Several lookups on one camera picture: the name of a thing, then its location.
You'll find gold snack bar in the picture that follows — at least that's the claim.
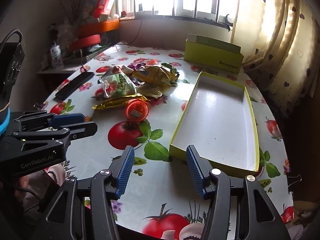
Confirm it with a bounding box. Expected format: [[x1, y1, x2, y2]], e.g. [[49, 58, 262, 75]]
[[92, 94, 149, 111]]

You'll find green snack bag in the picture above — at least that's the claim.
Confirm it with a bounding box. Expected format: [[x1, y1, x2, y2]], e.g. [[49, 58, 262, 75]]
[[98, 66, 137, 99]]

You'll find red jelly cup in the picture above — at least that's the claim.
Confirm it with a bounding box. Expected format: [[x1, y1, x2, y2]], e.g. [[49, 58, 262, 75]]
[[125, 99, 149, 122]]

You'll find purple candy wrapper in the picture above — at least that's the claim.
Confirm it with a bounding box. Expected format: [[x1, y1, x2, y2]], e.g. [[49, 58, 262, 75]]
[[127, 63, 145, 71]]

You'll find black remote control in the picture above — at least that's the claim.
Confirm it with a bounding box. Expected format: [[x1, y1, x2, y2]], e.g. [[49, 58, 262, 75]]
[[55, 72, 94, 101]]

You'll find clear sanitizer bottle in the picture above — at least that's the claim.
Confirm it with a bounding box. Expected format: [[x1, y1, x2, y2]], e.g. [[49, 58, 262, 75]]
[[50, 42, 63, 68]]

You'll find red round tin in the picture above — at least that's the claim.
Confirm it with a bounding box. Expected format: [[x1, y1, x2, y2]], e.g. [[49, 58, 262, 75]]
[[68, 35, 101, 51]]

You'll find orange box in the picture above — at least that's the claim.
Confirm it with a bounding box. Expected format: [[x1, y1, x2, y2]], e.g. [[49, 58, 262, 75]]
[[78, 19, 120, 37]]

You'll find yellow snack bag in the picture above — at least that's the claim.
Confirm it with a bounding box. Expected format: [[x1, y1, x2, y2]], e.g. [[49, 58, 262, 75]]
[[132, 63, 180, 88]]

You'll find floral tomato tablecloth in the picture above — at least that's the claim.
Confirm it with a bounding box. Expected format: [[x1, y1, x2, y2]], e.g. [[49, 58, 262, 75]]
[[44, 46, 294, 239]]

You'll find yellow-green box tray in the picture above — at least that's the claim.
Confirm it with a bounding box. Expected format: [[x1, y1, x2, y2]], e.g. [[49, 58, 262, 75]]
[[169, 72, 260, 178]]

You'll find yellow-green box lid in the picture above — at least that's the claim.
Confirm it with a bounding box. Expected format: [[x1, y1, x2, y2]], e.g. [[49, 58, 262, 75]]
[[184, 34, 244, 74]]

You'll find heart-patterned curtain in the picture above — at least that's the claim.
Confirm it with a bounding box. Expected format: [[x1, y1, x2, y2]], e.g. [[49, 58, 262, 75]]
[[232, 0, 319, 115]]

